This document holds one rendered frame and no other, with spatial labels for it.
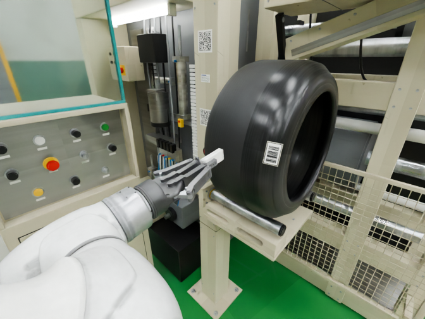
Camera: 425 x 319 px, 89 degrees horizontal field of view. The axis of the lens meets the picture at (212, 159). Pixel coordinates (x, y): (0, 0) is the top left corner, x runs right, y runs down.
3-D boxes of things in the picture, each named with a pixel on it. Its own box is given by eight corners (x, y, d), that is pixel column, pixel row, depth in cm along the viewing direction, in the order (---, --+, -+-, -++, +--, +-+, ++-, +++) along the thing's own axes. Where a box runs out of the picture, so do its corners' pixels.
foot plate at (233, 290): (187, 292, 149) (186, 290, 148) (214, 267, 166) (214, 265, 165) (215, 321, 132) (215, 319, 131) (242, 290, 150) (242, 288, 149)
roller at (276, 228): (207, 191, 96) (214, 187, 99) (208, 199, 98) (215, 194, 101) (281, 230, 74) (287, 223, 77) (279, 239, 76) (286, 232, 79)
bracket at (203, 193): (198, 205, 98) (198, 187, 94) (249, 174, 124) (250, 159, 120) (203, 208, 96) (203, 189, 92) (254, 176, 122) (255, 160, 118)
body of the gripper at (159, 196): (148, 198, 38) (188, 173, 43) (125, 181, 43) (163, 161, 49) (158, 228, 42) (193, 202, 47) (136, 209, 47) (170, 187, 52)
